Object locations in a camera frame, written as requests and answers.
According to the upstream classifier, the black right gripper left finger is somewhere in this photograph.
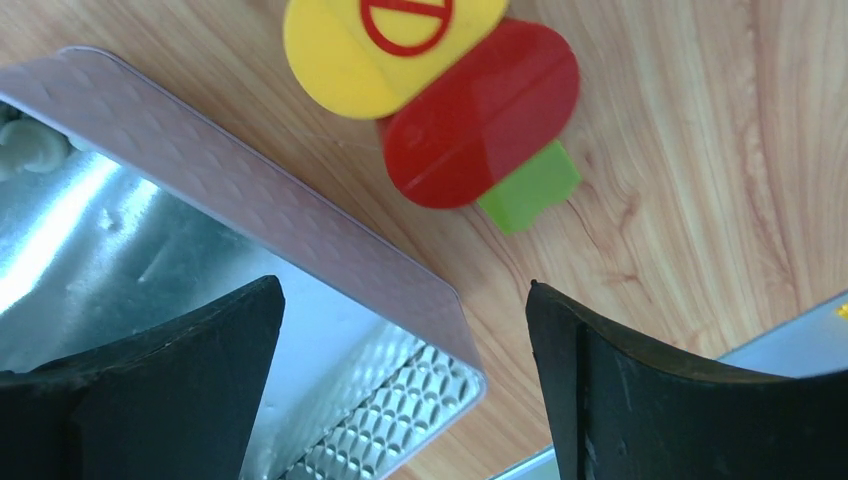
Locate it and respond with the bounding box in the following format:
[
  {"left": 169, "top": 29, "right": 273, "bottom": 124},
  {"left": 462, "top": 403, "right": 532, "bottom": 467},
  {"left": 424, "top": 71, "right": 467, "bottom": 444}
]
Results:
[{"left": 1, "top": 275, "right": 285, "bottom": 479}]

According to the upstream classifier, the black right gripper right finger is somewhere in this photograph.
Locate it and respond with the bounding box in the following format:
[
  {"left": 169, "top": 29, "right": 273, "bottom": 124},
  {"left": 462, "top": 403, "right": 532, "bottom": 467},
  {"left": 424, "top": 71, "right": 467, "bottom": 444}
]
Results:
[{"left": 525, "top": 281, "right": 847, "bottom": 479}]

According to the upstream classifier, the white chess pawn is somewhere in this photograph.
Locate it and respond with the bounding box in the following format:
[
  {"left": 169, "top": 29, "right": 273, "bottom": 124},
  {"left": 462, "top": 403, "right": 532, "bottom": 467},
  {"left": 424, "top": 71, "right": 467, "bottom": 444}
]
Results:
[{"left": 1, "top": 118, "right": 71, "bottom": 182}]

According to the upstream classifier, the green duplo brick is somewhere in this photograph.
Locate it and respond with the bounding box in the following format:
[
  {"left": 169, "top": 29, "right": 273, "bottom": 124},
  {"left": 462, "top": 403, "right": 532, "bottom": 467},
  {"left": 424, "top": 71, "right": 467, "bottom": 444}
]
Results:
[{"left": 477, "top": 140, "right": 582, "bottom": 234}]

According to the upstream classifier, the red rounded block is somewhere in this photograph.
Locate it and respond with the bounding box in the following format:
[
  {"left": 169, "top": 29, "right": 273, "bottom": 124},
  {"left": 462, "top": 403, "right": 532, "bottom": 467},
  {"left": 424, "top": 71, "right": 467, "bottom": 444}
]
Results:
[{"left": 380, "top": 18, "right": 580, "bottom": 209}]

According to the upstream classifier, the yellow no-entry sign block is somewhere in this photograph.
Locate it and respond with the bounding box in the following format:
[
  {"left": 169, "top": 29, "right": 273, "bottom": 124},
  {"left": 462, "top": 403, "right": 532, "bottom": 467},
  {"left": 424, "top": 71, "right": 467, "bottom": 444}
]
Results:
[{"left": 282, "top": 0, "right": 509, "bottom": 119}]

